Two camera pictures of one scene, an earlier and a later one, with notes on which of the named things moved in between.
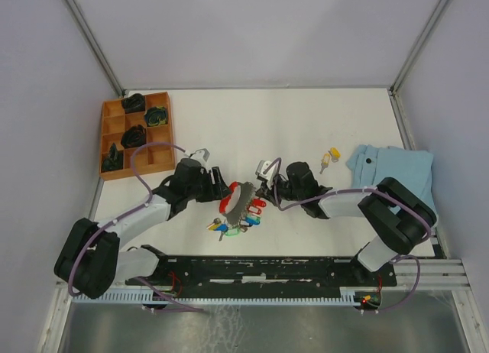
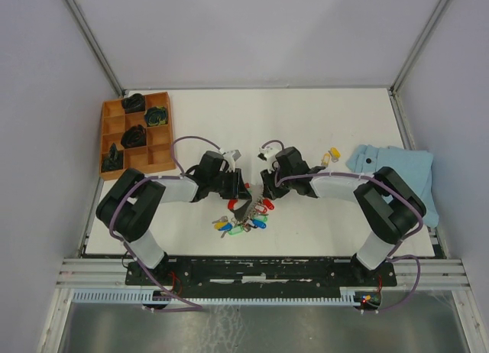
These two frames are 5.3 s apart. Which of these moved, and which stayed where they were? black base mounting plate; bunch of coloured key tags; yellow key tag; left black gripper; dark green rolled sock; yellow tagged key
Moved: bunch of coloured key tags; left black gripper
Stayed: dark green rolled sock; black base mounting plate; yellow key tag; yellow tagged key
